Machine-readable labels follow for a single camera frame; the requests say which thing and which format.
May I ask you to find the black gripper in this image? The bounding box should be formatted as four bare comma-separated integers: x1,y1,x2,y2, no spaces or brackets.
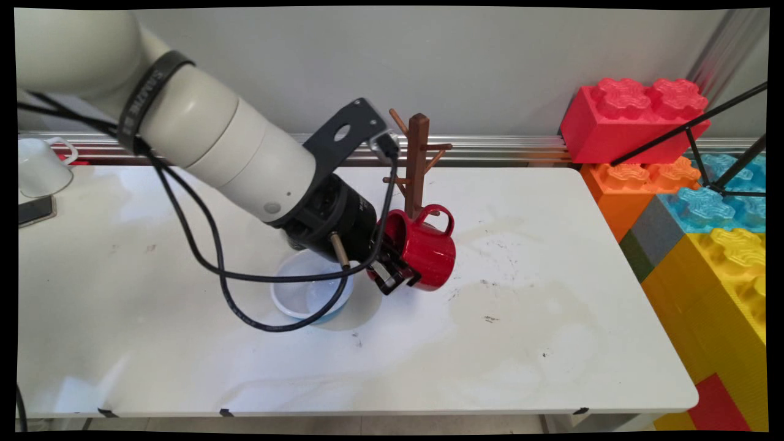
269,175,423,296

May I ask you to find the red ceramic mug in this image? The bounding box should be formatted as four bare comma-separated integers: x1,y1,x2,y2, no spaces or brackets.
367,204,457,292

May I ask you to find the white bowl with blue outside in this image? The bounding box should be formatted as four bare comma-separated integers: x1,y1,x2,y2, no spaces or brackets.
271,248,356,324

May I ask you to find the brown wooden mug tree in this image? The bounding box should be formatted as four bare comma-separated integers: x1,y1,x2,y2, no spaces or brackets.
383,109,454,216

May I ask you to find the big orange toy block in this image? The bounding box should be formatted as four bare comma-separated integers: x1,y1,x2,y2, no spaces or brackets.
581,156,702,243

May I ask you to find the big green toy block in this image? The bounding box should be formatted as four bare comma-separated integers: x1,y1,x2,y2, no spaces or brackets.
620,230,656,282

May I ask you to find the big grey toy block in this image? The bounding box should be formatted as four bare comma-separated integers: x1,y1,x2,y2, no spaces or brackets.
631,196,687,267

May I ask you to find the big red toy block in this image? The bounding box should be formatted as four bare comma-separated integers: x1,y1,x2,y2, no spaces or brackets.
560,78,711,165

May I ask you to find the big blue toy block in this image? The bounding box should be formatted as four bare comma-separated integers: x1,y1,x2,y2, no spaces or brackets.
658,153,766,233

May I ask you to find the black tripod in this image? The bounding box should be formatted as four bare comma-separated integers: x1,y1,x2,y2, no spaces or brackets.
611,83,767,198

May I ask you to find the small red toy block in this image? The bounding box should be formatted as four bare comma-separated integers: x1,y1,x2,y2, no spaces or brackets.
687,374,751,431

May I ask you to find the black smartphone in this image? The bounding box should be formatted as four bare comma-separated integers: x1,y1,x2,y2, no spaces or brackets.
18,195,57,227

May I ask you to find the white ceramic mug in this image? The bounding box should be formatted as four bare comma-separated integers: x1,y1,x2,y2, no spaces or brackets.
18,137,79,198

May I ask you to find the small silver wrist camera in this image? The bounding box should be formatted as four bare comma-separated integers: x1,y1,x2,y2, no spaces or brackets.
367,129,402,164

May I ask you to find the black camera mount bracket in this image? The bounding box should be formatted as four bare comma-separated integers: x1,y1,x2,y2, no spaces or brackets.
303,98,388,178

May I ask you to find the aluminium rail behind table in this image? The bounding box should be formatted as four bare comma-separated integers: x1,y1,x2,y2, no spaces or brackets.
18,132,760,166

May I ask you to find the black camera cable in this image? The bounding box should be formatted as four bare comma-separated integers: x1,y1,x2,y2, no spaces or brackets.
18,92,400,333

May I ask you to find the black strap around arm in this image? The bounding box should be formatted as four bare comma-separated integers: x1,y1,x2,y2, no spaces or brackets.
116,50,195,155

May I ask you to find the big yellow toy block wall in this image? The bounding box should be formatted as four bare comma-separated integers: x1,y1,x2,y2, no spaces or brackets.
642,228,767,431

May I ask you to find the aluminium corner post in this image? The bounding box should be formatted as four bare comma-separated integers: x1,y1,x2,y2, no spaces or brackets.
686,9,766,99

